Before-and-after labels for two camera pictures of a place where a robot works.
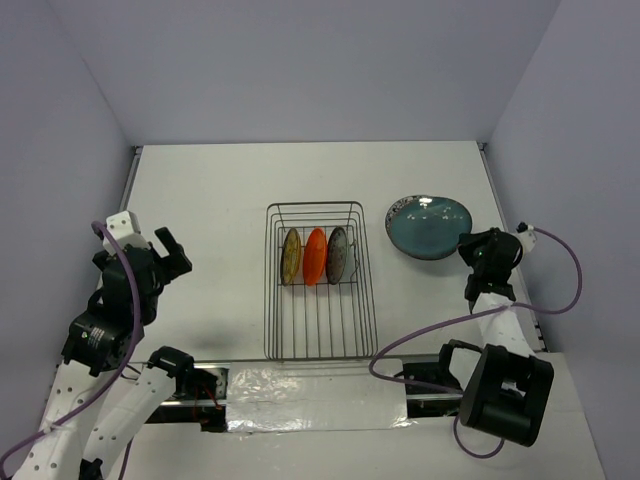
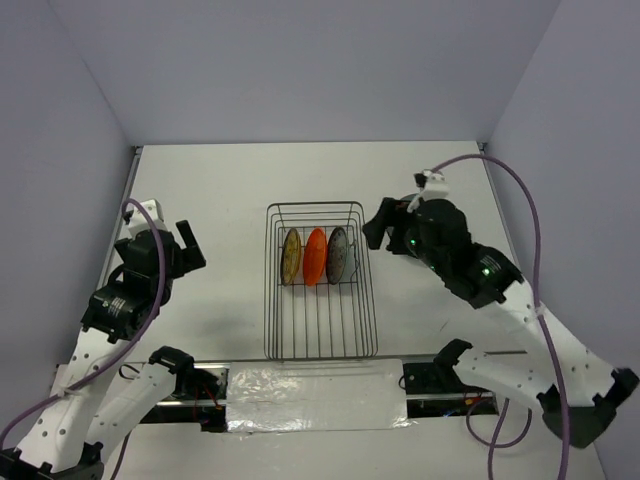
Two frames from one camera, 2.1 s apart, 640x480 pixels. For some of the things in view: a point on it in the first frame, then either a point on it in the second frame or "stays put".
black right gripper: [467, 242] to [390, 210]
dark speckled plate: [336, 255] stays put
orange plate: [315, 255] stays put
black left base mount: [201, 399] stays put
